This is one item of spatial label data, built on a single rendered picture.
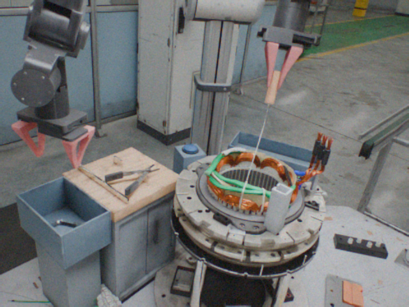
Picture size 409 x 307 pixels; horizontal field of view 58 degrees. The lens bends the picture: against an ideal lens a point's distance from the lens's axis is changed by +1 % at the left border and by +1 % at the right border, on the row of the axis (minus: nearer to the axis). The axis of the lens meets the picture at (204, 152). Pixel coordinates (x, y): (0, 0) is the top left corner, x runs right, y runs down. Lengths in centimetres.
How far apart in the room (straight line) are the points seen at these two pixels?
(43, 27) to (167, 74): 242
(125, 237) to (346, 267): 65
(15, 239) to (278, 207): 188
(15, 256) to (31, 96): 174
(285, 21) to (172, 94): 240
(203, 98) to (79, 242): 61
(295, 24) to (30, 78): 43
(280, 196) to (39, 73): 43
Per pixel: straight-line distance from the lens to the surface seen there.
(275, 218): 69
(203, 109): 118
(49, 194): 88
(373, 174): 252
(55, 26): 62
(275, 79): 69
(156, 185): 84
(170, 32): 291
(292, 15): 69
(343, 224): 134
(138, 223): 85
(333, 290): 108
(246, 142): 113
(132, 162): 92
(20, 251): 229
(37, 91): 58
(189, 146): 104
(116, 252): 84
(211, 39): 113
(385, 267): 125
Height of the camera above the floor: 154
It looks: 29 degrees down
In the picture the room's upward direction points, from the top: 7 degrees clockwise
